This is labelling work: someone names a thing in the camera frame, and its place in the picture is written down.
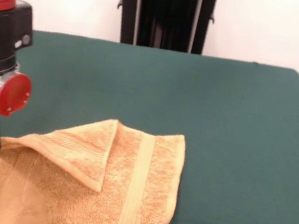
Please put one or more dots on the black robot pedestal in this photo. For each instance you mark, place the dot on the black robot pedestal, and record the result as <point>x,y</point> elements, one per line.
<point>167,13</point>

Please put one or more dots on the dark green table cloth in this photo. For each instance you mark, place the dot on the dark green table cloth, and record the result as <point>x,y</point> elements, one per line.
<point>222,114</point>

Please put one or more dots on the tan terry towel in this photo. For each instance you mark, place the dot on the tan terry towel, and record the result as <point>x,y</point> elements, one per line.
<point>70,190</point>

